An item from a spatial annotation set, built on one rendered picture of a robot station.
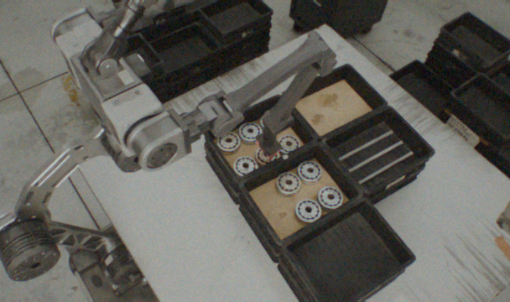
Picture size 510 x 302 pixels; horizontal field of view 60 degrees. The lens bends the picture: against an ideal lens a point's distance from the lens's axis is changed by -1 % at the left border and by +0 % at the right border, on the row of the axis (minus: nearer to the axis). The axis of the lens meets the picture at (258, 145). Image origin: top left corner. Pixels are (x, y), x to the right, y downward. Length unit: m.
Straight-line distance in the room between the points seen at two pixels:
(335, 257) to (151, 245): 0.73
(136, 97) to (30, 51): 2.63
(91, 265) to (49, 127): 1.20
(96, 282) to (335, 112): 1.41
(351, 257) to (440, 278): 0.42
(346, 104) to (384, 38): 1.78
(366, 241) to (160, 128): 0.98
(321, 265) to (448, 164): 0.88
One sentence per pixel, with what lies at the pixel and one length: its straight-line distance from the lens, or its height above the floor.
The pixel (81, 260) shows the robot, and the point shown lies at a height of 0.28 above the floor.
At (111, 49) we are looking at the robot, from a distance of 1.23.
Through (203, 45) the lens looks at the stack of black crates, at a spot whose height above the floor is 0.38.
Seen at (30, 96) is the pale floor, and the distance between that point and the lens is 3.47.
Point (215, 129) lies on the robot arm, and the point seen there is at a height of 1.44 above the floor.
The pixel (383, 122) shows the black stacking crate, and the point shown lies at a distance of 2.14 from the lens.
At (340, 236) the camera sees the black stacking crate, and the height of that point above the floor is 0.83.
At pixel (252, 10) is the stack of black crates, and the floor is 0.49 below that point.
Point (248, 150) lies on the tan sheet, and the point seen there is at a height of 0.83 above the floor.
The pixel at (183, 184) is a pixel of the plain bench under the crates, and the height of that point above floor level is 0.70.
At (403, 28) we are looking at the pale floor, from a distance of 4.03.
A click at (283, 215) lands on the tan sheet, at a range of 1.78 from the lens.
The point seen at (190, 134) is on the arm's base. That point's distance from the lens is 1.19.
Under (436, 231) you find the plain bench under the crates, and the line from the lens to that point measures 2.09.
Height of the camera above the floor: 2.43
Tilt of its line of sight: 55 degrees down
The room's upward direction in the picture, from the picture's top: 6 degrees clockwise
